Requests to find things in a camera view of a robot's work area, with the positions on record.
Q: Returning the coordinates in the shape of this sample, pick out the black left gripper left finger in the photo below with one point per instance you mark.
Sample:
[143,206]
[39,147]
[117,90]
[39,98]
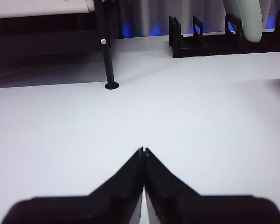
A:
[95,207]

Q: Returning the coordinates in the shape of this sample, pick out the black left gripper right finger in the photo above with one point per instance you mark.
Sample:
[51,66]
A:
[189,207]

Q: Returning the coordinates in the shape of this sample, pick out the black dish rack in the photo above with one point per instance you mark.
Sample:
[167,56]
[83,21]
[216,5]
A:
[200,50]

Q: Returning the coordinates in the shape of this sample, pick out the pale green plate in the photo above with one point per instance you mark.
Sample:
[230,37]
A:
[249,23]

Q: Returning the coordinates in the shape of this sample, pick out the grey curtain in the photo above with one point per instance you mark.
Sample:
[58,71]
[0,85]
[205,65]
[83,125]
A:
[144,14]

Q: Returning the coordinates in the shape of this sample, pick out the black metal shelf frame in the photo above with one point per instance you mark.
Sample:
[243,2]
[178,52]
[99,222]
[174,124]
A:
[108,65]

